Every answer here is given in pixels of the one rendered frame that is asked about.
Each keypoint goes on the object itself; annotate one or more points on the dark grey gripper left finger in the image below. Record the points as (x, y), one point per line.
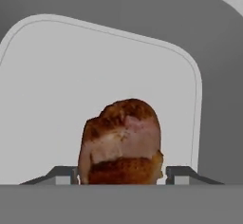
(61, 174)

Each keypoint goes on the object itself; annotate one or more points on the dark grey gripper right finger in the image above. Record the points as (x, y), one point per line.
(180, 174)

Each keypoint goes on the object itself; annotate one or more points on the brown roasted chicken drumstick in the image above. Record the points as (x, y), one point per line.
(121, 142)

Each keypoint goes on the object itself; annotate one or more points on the white tupperware container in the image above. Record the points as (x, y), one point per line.
(63, 101)

